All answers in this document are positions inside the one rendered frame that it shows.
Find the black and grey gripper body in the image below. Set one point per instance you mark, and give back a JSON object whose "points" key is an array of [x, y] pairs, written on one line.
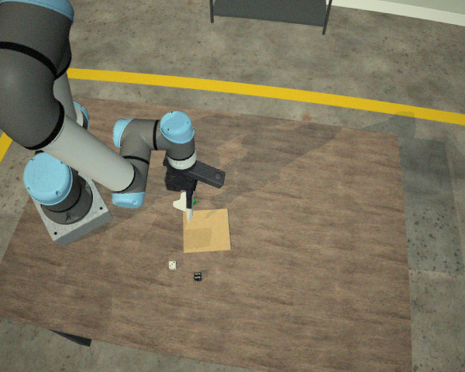
{"points": [[175, 180]]}

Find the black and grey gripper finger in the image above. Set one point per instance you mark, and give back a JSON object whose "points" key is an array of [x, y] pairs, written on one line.
{"points": [[181, 203]]}

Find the tan mat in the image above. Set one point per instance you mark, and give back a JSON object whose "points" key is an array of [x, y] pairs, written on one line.
{"points": [[207, 231]]}

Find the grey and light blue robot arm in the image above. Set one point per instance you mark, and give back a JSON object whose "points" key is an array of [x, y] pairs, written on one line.
{"points": [[35, 54]]}

